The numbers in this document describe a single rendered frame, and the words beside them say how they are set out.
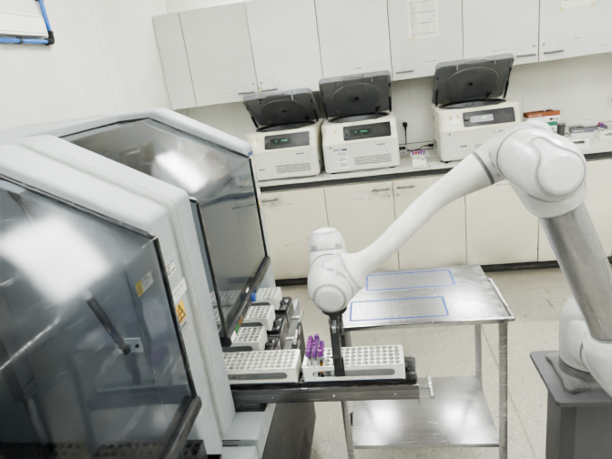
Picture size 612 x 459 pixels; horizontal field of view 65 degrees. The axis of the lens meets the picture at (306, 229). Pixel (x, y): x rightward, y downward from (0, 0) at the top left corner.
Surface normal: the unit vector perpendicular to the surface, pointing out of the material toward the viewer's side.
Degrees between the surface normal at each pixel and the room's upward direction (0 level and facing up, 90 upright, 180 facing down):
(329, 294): 98
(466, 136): 90
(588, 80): 90
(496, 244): 90
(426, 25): 89
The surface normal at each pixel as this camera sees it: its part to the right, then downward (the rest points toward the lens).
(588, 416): -0.12, 0.33
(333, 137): -0.17, -0.20
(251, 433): -0.13, -0.94
